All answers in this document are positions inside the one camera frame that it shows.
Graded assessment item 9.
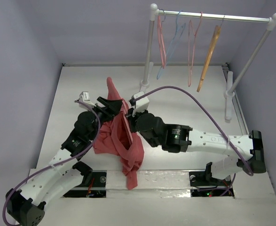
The blue wire hanger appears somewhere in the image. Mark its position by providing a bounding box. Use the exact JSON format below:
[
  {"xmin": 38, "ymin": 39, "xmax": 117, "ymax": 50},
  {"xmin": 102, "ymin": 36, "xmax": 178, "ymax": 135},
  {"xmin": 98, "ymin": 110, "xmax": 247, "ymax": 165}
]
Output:
[{"xmin": 157, "ymin": 10, "xmax": 186, "ymax": 80}]

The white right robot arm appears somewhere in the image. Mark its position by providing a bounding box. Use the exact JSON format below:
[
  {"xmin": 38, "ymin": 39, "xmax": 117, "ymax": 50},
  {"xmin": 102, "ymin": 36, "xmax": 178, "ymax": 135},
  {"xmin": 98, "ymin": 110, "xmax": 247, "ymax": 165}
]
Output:
[{"xmin": 127, "ymin": 111, "xmax": 267, "ymax": 185}]

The white metal clothes rack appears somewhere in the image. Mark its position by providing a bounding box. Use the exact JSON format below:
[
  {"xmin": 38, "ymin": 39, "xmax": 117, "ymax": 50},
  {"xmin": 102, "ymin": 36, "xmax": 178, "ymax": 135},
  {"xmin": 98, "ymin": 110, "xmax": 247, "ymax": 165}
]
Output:
[{"xmin": 137, "ymin": 3, "xmax": 276, "ymax": 121}]

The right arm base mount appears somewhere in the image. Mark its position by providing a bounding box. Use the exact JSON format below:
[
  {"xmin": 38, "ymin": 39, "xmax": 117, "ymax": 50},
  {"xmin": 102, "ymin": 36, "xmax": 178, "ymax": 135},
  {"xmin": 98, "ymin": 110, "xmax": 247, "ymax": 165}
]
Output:
[{"xmin": 189, "ymin": 162, "xmax": 234, "ymax": 197}]

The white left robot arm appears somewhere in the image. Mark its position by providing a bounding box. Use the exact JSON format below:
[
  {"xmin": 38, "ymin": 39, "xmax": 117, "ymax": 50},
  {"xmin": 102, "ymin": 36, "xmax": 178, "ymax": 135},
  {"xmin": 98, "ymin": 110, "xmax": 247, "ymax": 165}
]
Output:
[{"xmin": 2, "ymin": 97, "xmax": 122, "ymax": 226}]

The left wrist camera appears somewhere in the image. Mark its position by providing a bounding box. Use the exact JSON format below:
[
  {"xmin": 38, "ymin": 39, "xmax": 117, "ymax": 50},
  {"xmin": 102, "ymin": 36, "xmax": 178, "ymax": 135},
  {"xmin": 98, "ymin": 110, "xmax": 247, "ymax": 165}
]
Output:
[{"xmin": 76, "ymin": 91, "xmax": 95, "ymax": 109}]

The thin pink wire hanger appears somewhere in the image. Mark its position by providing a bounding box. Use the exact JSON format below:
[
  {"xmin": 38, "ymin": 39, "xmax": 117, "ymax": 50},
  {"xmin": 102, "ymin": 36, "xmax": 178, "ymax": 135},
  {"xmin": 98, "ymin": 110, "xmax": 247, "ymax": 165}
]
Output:
[{"xmin": 188, "ymin": 12, "xmax": 203, "ymax": 87}]

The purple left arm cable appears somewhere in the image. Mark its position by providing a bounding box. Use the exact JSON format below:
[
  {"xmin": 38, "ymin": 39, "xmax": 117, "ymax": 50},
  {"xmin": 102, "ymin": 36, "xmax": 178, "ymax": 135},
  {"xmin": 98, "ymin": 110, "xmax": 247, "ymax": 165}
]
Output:
[{"xmin": 1, "ymin": 100, "xmax": 101, "ymax": 226}]

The pink hanger far left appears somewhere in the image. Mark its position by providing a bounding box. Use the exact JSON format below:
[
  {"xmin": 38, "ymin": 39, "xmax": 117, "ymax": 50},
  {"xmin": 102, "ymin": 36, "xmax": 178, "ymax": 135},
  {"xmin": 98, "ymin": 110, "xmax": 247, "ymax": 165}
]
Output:
[{"xmin": 157, "ymin": 15, "xmax": 166, "ymax": 69}]

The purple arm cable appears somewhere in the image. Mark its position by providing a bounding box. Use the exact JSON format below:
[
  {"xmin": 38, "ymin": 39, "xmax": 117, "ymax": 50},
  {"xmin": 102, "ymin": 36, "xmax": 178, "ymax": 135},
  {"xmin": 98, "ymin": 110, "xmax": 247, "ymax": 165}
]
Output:
[
  {"xmin": 129, "ymin": 86, "xmax": 255, "ymax": 197},
  {"xmin": 1, "ymin": 100, "xmax": 101, "ymax": 226}
]

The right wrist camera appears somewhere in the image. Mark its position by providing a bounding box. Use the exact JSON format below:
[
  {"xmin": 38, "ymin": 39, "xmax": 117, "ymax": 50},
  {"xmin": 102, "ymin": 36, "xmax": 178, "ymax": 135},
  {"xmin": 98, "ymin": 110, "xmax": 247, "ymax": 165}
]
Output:
[{"xmin": 128, "ymin": 91, "xmax": 150, "ymax": 117}]

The orange wooden hanger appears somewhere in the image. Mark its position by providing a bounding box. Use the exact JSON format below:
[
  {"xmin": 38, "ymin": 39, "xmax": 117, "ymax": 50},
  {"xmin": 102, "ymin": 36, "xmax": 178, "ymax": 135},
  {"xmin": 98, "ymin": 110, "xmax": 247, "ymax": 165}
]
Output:
[{"xmin": 197, "ymin": 22, "xmax": 223, "ymax": 92}]

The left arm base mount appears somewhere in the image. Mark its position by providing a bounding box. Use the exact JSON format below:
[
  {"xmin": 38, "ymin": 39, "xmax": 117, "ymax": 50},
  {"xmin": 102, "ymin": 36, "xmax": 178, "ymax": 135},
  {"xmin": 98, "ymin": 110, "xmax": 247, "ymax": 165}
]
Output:
[{"xmin": 63, "ymin": 171, "xmax": 107, "ymax": 198}]

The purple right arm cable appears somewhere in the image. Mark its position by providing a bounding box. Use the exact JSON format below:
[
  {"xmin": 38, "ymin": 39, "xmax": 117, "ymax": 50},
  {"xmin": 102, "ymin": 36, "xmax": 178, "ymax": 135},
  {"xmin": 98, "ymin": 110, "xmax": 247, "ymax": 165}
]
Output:
[{"xmin": 129, "ymin": 86, "xmax": 255, "ymax": 197}]

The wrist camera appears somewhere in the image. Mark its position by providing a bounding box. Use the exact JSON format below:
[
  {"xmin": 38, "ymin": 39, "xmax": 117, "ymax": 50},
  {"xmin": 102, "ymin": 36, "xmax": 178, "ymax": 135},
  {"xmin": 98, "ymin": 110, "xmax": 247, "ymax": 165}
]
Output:
[
  {"xmin": 128, "ymin": 91, "xmax": 150, "ymax": 117},
  {"xmin": 76, "ymin": 91, "xmax": 95, "ymax": 109}
]

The red t shirt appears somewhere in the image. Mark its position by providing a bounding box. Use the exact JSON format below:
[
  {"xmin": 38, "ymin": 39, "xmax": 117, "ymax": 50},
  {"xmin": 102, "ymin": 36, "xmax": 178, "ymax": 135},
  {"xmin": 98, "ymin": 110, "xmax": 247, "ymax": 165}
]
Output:
[{"xmin": 94, "ymin": 77, "xmax": 144, "ymax": 190}]

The thick pink plastic hanger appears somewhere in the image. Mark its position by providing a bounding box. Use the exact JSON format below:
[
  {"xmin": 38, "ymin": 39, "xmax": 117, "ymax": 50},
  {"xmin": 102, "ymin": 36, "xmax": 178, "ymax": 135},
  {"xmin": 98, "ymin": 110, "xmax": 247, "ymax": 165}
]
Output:
[{"xmin": 121, "ymin": 99, "xmax": 133, "ymax": 145}]

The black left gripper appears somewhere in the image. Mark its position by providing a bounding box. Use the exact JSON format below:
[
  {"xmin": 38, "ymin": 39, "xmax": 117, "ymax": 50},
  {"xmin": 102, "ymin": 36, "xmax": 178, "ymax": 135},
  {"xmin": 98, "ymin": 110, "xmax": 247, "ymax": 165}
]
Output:
[{"xmin": 87, "ymin": 97, "xmax": 122, "ymax": 140}]

